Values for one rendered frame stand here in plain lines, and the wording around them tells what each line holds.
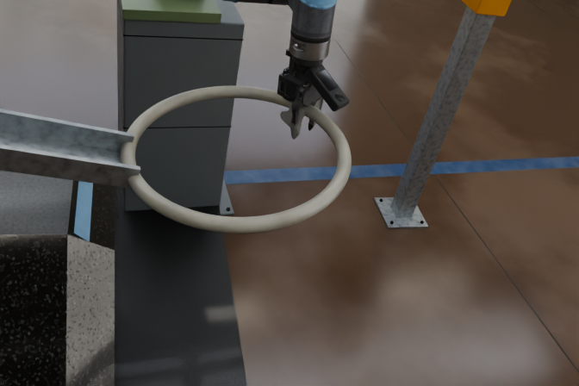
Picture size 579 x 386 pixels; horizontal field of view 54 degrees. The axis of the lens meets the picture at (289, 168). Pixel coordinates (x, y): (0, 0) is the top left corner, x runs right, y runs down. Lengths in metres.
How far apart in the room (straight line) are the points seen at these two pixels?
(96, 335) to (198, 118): 1.12
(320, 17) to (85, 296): 0.74
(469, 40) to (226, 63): 0.88
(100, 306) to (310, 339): 1.02
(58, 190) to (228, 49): 0.96
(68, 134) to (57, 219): 0.17
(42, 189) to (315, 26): 0.66
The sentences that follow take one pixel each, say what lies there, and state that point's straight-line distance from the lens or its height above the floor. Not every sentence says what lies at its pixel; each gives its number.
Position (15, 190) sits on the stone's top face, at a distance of 1.27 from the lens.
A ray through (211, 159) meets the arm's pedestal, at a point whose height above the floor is 0.27.
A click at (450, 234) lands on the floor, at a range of 2.68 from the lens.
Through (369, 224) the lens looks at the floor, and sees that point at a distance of 2.56.
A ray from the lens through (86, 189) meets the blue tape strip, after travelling 1.30.
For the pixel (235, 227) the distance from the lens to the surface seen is 1.04.
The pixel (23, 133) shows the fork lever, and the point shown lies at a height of 0.95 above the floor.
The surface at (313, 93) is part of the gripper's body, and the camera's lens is 1.34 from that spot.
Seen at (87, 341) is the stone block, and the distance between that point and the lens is 1.22.
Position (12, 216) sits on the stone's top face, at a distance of 1.22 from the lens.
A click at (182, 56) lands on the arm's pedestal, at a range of 2.01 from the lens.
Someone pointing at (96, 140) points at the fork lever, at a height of 0.93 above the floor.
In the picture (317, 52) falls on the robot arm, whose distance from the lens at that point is 1.27.
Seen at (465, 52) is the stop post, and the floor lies 0.85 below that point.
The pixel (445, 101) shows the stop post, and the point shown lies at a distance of 2.30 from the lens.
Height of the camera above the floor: 1.65
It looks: 37 degrees down
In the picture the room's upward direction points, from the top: 13 degrees clockwise
